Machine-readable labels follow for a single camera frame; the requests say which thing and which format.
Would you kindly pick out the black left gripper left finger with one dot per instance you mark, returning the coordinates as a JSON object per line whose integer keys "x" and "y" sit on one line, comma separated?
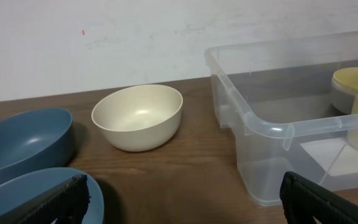
{"x": 66, "y": 202}

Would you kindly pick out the white small bowl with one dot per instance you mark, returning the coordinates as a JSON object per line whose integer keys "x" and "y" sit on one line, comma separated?
{"x": 343, "y": 88}

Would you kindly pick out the cream bowl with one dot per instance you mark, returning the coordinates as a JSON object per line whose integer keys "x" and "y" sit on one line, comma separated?
{"x": 139, "y": 118}

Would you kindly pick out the dark blue bowl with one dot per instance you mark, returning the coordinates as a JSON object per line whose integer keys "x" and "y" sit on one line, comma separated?
{"x": 34, "y": 140}
{"x": 21, "y": 189}

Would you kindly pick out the grey small bowl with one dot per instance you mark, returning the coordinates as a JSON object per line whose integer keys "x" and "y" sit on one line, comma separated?
{"x": 342, "y": 101}

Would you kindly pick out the yellow small bowl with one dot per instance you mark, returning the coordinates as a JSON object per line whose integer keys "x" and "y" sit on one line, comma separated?
{"x": 347, "y": 78}

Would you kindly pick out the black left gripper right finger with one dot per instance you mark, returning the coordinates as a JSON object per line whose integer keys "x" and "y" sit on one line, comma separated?
{"x": 305, "y": 202}

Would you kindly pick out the clear plastic storage container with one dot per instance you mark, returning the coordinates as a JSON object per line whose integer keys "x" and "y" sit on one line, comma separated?
{"x": 275, "y": 96}

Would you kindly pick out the white label in container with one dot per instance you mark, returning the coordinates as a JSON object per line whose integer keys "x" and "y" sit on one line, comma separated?
{"x": 335, "y": 155}

